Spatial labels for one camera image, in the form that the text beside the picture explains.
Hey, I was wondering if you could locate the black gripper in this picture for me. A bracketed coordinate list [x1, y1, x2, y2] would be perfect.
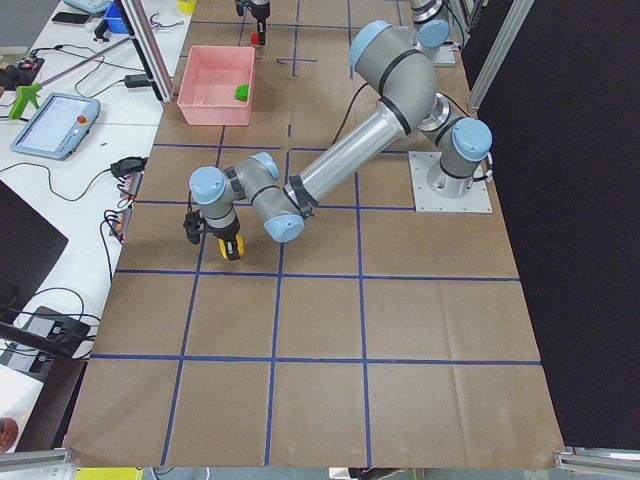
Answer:
[250, 0, 270, 45]
[207, 219, 245, 260]

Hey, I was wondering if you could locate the yellow toy block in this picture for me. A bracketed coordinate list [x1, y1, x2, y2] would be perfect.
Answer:
[218, 234, 245, 261]

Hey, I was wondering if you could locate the green toy block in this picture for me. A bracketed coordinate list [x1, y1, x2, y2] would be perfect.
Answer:
[235, 84, 250, 102]

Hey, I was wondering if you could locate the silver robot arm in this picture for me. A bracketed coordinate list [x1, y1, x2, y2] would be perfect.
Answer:
[183, 20, 493, 261]
[235, 0, 450, 59]

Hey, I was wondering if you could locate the pink plastic box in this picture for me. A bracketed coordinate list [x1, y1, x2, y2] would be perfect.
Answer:
[177, 45, 256, 126]

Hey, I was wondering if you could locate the black hub box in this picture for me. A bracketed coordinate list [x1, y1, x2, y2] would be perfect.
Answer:
[24, 306, 90, 357]

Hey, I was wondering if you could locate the black power adapter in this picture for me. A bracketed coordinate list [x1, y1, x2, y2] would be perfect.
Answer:
[123, 74, 151, 89]

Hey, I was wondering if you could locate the blue plastic bin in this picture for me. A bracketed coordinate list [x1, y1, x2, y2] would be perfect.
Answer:
[103, 1, 129, 35]

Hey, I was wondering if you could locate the brown paper table cover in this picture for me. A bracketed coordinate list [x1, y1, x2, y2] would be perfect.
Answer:
[65, 1, 563, 468]

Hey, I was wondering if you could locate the black smartphone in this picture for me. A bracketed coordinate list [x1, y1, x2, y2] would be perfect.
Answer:
[51, 12, 92, 25]

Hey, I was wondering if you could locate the teach pendant tablet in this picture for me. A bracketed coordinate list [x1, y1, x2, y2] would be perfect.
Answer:
[10, 93, 101, 160]

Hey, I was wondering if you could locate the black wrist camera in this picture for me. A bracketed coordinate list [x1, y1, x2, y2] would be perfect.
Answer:
[183, 210, 206, 245]
[235, 0, 252, 17]

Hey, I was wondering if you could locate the aluminium frame post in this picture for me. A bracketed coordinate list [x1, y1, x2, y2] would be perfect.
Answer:
[114, 0, 174, 104]

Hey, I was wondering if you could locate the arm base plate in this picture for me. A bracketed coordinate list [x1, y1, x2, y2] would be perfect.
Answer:
[429, 42, 460, 68]
[408, 151, 493, 214]

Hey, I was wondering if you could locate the green handled reach grabber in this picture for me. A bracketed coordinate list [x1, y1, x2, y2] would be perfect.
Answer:
[8, 83, 42, 119]

